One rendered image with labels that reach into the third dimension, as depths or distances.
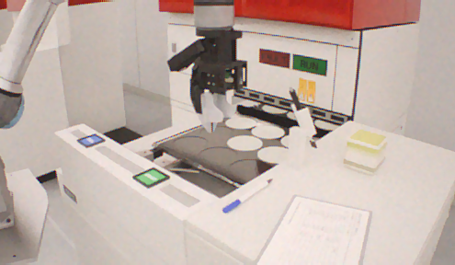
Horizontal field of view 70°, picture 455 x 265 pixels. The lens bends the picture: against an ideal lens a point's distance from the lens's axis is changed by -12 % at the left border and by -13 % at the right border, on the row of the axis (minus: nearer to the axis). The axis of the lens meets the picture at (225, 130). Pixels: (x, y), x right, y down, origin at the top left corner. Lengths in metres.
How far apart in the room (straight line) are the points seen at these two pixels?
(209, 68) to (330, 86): 0.50
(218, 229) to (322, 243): 0.16
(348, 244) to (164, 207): 0.32
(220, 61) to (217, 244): 0.32
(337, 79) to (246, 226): 0.60
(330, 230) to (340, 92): 0.55
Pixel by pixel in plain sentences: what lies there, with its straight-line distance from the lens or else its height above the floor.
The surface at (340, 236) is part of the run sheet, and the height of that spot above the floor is 0.97.
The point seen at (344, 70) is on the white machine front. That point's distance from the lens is 1.05.
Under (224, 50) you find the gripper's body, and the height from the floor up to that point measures 1.21.
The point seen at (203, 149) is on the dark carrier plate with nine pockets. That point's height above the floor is 0.90.
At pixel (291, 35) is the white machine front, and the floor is 1.18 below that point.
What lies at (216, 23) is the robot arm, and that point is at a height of 1.26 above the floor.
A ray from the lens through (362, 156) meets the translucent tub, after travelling 0.78.
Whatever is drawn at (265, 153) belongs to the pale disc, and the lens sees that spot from 0.98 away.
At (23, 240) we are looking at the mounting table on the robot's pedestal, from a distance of 0.90.
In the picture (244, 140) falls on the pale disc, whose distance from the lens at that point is 1.05.
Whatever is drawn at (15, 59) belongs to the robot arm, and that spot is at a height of 1.18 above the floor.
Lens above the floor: 1.33
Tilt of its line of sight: 23 degrees down
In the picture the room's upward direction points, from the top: straight up
